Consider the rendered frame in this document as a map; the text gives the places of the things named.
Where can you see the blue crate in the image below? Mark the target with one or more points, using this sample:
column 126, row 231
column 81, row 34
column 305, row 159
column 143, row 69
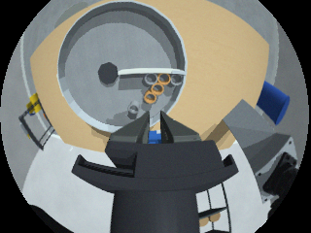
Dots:
column 155, row 137

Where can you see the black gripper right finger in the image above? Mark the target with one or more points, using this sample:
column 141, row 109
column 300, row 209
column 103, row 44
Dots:
column 172, row 131

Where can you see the bronze bushing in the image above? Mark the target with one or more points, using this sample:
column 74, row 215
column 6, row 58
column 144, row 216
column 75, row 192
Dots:
column 165, row 82
column 157, row 92
column 147, row 99

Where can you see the grey metal bushing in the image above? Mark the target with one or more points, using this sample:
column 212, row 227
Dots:
column 150, row 82
column 132, row 110
column 178, row 81

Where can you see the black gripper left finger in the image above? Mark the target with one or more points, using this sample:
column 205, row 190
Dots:
column 136, row 131

